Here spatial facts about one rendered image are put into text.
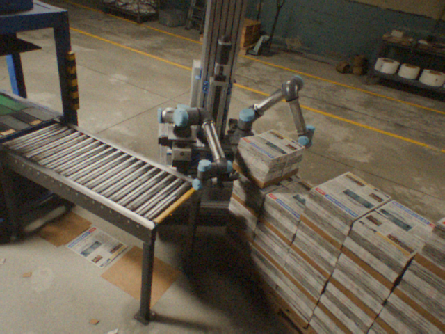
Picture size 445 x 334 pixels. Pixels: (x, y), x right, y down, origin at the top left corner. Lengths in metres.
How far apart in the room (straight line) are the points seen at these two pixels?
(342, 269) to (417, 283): 0.39
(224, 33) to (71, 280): 2.05
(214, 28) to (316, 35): 6.28
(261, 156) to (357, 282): 0.87
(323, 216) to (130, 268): 1.50
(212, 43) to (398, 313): 2.03
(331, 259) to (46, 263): 1.98
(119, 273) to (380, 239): 1.80
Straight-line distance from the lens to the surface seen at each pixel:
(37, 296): 2.83
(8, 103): 3.38
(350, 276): 2.16
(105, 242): 3.07
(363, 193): 2.21
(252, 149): 2.32
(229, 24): 2.77
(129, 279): 2.82
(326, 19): 8.83
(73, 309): 2.72
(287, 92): 2.68
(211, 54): 2.80
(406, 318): 2.09
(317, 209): 2.11
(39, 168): 2.52
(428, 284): 1.94
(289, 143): 2.49
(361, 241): 2.02
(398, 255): 1.94
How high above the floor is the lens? 2.18
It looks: 33 degrees down
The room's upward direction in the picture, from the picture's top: 9 degrees clockwise
